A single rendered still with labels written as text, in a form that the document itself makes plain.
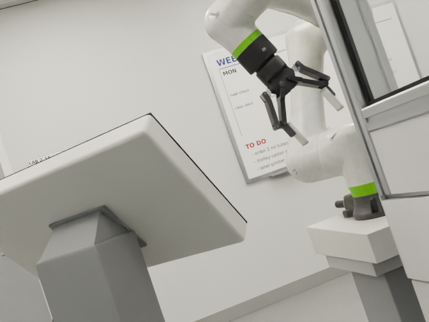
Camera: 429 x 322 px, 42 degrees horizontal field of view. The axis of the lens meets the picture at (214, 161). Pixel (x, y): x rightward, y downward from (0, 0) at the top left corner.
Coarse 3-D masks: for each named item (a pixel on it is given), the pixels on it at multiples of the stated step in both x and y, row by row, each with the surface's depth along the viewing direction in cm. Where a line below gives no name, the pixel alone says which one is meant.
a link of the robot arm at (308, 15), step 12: (240, 0) 129; (252, 0) 128; (264, 0) 128; (276, 0) 130; (288, 0) 133; (300, 0) 136; (252, 12) 131; (288, 12) 140; (300, 12) 141; (312, 12) 143
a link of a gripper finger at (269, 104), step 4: (264, 92) 136; (260, 96) 137; (264, 96) 136; (268, 96) 136; (268, 100) 136; (268, 104) 135; (272, 104) 136; (268, 108) 136; (272, 108) 135; (268, 112) 137; (272, 112) 135; (272, 116) 135; (276, 116) 135; (272, 120) 136; (276, 120) 135; (272, 124) 137; (276, 124) 135; (276, 128) 135
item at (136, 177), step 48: (96, 144) 94; (144, 144) 89; (0, 192) 105; (48, 192) 102; (96, 192) 100; (144, 192) 98; (192, 192) 96; (0, 240) 116; (48, 240) 113; (96, 240) 98; (144, 240) 108; (192, 240) 106; (240, 240) 104
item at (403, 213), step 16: (384, 208) 92; (400, 208) 87; (416, 208) 83; (400, 224) 89; (416, 224) 84; (400, 240) 90; (416, 240) 86; (400, 256) 92; (416, 256) 87; (416, 272) 89
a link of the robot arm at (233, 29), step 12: (228, 0) 131; (216, 12) 133; (228, 12) 132; (240, 12) 131; (216, 24) 134; (228, 24) 133; (240, 24) 133; (252, 24) 135; (216, 36) 136; (228, 36) 134; (240, 36) 134; (252, 36) 134; (228, 48) 137; (240, 48) 135
